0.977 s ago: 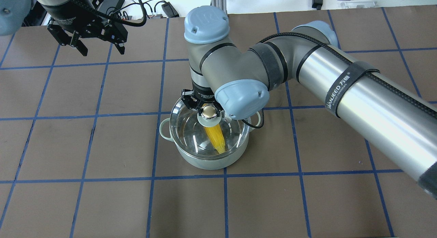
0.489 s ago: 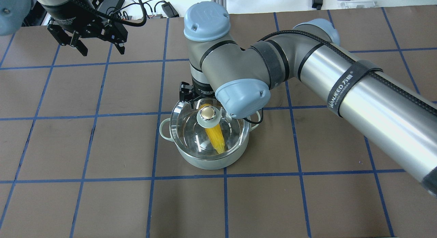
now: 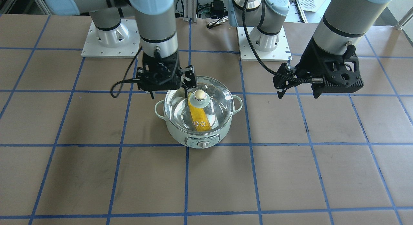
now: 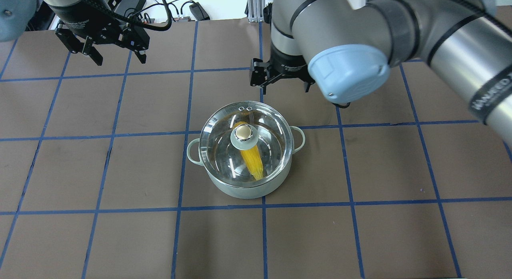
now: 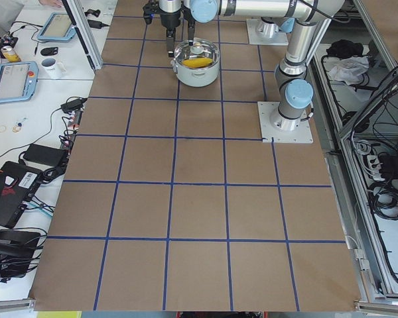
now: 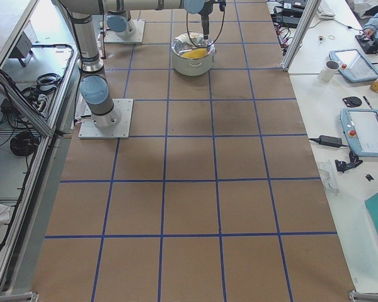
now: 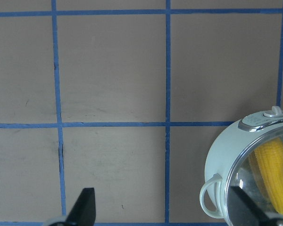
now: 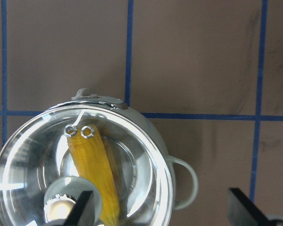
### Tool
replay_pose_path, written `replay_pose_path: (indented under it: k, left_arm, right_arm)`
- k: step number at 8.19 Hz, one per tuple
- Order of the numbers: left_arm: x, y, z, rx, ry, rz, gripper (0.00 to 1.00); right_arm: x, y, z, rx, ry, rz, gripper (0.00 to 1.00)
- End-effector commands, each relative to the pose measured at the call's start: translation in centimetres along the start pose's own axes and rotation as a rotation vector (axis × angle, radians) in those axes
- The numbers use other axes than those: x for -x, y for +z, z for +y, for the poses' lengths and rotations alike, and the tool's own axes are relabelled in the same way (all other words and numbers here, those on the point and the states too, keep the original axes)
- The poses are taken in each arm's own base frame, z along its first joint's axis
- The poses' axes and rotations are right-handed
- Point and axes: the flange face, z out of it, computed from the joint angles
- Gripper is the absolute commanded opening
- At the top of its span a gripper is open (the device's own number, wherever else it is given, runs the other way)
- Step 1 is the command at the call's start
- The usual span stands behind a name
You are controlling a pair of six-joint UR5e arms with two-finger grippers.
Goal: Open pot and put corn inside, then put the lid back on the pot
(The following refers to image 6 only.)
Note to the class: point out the near teach pendant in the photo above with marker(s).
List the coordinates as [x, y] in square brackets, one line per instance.
[360, 127]

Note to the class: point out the glass pot lid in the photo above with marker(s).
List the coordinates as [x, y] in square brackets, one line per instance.
[190, 40]

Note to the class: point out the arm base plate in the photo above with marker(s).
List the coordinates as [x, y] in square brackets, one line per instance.
[133, 34]
[116, 124]

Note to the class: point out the black round disc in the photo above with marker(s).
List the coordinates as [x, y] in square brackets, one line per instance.
[352, 101]

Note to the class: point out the aluminium frame post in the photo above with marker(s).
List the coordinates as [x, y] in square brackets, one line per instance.
[306, 18]

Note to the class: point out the clear plastic box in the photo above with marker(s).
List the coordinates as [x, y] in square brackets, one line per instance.
[327, 177]

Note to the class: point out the white mug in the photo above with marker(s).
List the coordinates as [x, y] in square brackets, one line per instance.
[330, 68]

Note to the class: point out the teach pendant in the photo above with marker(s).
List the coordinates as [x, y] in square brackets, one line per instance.
[358, 67]
[360, 127]

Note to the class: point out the yellow corn cob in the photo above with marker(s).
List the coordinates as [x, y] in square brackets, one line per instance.
[195, 53]

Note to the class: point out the far teach pendant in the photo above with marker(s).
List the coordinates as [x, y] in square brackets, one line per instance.
[358, 67]

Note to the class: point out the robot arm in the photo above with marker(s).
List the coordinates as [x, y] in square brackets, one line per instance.
[79, 15]
[120, 22]

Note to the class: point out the pale green electric pot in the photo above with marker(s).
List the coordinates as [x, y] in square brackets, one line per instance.
[193, 67]

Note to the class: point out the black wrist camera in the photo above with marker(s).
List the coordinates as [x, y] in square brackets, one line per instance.
[222, 5]

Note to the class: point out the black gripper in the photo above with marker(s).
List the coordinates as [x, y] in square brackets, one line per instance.
[205, 21]

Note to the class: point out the black power adapter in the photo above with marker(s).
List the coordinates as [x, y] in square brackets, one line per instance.
[330, 141]

